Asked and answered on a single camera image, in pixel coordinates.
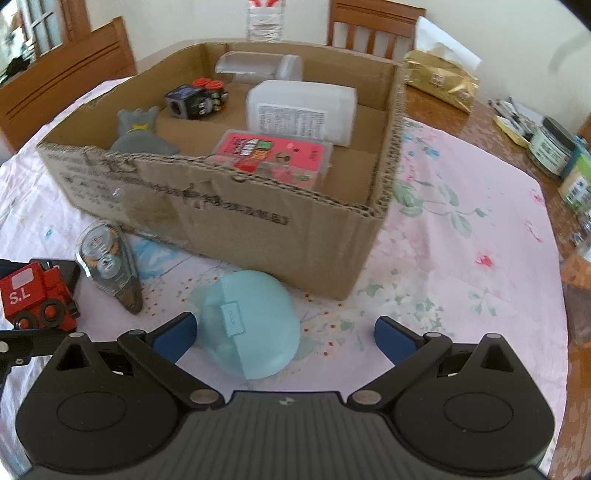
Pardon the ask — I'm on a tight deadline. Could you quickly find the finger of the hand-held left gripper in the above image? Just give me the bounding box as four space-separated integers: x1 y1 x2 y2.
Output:
0 259 82 302
0 329 71 402

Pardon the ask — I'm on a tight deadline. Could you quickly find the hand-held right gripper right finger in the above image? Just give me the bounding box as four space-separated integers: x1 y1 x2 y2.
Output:
347 316 532 411

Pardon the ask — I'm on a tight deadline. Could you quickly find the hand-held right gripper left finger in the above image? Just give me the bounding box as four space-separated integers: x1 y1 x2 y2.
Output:
44 312 222 411

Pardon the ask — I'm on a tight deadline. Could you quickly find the red toy train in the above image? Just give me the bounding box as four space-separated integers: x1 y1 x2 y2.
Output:
0 260 81 332

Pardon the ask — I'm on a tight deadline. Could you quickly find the light blue egg-shaped case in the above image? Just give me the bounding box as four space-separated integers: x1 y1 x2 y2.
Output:
192 270 304 380

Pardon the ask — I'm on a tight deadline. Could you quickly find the cardboard box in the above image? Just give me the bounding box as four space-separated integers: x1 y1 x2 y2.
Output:
36 41 407 301

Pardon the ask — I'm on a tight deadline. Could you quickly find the grey sack figurine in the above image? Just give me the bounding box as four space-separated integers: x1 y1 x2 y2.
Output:
109 106 182 156

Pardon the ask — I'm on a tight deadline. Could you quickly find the pink card packet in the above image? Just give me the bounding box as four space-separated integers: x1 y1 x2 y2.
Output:
211 129 334 190

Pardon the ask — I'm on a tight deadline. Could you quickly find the black fidget cube toy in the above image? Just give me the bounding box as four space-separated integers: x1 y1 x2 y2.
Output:
164 78 230 121

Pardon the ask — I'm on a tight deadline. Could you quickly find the white translucent plastic container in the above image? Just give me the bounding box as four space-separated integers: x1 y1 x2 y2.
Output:
245 80 359 148

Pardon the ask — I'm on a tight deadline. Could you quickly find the clear correction tape dispenser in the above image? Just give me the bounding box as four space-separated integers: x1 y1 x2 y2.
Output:
76 220 145 316

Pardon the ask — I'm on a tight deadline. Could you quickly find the pink floral cloth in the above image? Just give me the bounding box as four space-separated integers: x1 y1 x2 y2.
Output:
0 76 570 403

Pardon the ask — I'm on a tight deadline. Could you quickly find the large clear jar black lid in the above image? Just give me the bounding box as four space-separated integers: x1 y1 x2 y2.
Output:
560 247 591 346

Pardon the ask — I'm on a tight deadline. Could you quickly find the wooden chair with grooved back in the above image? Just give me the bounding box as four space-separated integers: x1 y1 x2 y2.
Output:
0 16 139 154

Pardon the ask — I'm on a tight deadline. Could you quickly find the yellow sticky note pad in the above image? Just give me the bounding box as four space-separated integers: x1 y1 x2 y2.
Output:
492 115 532 148

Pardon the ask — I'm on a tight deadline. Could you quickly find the small bottle with green cap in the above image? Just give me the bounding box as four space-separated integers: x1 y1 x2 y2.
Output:
557 147 591 213

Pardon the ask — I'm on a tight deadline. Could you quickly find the green label jar dark lid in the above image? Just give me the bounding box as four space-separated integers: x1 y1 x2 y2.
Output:
527 116 577 180

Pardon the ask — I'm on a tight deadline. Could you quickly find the wooden door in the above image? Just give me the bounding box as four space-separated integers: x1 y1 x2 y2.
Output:
0 0 94 88

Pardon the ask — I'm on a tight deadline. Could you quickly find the bunch of black pens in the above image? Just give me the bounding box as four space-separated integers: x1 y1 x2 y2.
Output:
489 96 542 139

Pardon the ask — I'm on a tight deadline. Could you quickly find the gold tissue pack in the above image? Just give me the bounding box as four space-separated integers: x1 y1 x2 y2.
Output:
401 16 481 114

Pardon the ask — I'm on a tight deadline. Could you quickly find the clear plastic water bottle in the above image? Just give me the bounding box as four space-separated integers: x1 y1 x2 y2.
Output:
246 0 284 44

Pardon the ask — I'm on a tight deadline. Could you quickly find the wooden slatted chair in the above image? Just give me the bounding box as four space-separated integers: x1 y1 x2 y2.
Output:
326 0 427 64

